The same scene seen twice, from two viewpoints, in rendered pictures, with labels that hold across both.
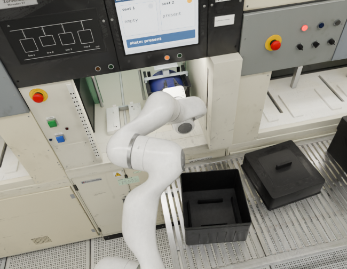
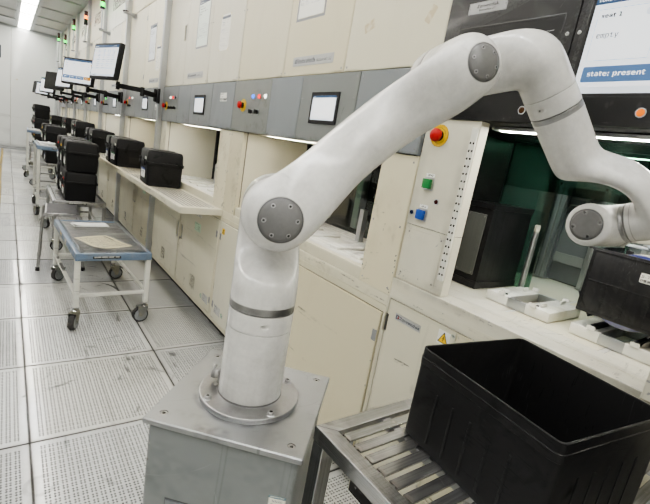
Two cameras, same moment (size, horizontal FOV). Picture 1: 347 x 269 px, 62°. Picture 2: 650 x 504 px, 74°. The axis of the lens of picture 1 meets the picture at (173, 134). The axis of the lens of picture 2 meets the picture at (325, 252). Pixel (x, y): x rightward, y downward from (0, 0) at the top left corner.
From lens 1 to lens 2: 96 cm
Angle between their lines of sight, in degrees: 60
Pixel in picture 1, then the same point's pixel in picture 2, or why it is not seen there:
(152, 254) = (325, 160)
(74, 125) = (446, 201)
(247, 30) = not seen: outside the picture
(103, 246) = (337, 491)
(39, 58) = not seen: hidden behind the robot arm
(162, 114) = (519, 38)
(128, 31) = (594, 53)
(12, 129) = (391, 175)
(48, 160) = (390, 246)
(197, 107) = (633, 172)
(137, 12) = (624, 20)
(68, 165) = (402, 270)
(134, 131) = not seen: hidden behind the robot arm
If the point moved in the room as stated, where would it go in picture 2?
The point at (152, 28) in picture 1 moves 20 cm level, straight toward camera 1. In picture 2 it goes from (637, 49) to (588, 20)
